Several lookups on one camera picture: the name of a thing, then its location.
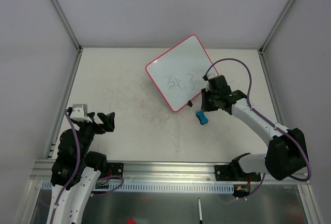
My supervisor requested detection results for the blue whiteboard eraser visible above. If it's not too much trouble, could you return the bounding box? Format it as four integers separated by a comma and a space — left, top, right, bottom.
195, 110, 208, 125

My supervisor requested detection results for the pink framed whiteboard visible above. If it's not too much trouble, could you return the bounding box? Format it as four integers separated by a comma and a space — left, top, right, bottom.
145, 35, 219, 112

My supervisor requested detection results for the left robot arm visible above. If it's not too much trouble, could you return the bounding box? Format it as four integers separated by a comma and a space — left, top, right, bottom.
47, 108, 115, 223

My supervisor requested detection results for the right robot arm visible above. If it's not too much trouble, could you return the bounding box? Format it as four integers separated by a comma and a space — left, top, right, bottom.
201, 88, 312, 182

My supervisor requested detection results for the red object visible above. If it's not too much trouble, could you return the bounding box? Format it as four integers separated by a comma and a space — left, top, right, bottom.
127, 218, 137, 224

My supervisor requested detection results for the white marker pen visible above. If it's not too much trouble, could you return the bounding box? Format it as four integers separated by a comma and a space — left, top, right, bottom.
198, 198, 203, 224

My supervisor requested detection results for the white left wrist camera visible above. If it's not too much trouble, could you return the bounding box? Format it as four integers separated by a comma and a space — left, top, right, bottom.
70, 104, 91, 122

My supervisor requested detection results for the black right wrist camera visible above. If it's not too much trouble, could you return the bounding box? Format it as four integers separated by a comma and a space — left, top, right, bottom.
203, 75, 231, 95

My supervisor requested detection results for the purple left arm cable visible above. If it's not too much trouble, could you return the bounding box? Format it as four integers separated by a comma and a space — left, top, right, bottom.
49, 109, 124, 224

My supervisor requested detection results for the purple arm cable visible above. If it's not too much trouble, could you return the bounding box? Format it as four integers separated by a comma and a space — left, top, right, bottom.
49, 109, 124, 224
204, 58, 312, 201

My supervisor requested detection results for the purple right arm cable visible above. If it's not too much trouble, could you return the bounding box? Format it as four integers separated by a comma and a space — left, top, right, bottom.
204, 58, 312, 201

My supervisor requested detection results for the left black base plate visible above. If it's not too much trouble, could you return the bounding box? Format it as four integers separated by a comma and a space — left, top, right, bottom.
106, 162, 124, 177

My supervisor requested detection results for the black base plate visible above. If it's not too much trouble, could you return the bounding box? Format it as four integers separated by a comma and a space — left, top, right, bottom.
214, 164, 262, 182
106, 162, 124, 177

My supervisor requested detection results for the aluminium mounting rail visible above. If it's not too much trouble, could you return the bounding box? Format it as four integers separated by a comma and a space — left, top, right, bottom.
29, 159, 309, 185

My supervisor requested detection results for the white slotted cable duct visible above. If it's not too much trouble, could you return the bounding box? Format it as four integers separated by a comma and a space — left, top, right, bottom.
41, 181, 235, 194

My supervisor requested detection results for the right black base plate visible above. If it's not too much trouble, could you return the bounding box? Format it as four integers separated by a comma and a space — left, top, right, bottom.
214, 164, 262, 182

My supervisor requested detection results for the left aluminium frame post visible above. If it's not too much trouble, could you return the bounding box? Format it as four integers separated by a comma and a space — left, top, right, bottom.
49, 0, 82, 52

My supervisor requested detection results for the aluminium frame post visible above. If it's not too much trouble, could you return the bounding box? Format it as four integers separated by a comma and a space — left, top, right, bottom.
49, 0, 82, 52
259, 0, 296, 54

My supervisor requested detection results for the right aluminium frame post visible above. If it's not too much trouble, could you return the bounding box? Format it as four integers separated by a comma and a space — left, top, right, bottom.
259, 0, 296, 54

